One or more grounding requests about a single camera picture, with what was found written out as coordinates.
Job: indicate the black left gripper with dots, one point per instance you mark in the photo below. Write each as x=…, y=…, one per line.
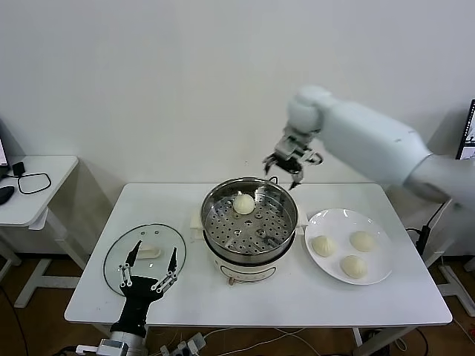
x=139, y=296

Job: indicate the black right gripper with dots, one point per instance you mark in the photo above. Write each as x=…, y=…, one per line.
x=293, y=165

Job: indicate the round glass lid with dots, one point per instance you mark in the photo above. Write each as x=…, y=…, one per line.
x=115, y=259

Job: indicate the white steamed baozi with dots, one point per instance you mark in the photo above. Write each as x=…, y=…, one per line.
x=362, y=241
x=353, y=266
x=323, y=246
x=243, y=204

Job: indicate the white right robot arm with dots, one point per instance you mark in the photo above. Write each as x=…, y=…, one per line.
x=371, y=141

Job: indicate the stainless steel steamer basket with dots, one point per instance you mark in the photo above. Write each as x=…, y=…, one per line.
x=222, y=237

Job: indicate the white work table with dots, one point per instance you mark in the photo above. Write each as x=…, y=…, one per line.
x=185, y=304

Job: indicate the white round plate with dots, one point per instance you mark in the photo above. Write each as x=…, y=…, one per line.
x=334, y=222

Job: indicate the white floor power strip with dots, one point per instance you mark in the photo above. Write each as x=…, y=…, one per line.
x=194, y=343

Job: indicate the white electric cooker base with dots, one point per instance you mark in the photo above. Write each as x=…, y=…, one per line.
x=245, y=272

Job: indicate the white side table with mouse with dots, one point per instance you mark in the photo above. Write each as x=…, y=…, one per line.
x=44, y=178

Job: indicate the black hanging power strip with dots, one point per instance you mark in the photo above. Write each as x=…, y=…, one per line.
x=423, y=239

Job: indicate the black computer mouse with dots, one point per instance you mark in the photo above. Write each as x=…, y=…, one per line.
x=5, y=193

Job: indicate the small black adapter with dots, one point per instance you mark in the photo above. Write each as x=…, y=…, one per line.
x=18, y=169

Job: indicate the dark computer monitor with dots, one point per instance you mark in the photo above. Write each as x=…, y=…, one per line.
x=3, y=155

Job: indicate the open dark laptop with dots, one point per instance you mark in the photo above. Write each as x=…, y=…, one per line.
x=469, y=141

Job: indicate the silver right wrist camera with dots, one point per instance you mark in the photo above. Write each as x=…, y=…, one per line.
x=289, y=145

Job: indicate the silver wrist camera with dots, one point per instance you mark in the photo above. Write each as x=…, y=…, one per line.
x=111, y=348
x=289, y=145

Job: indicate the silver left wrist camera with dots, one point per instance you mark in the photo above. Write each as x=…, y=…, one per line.
x=111, y=348

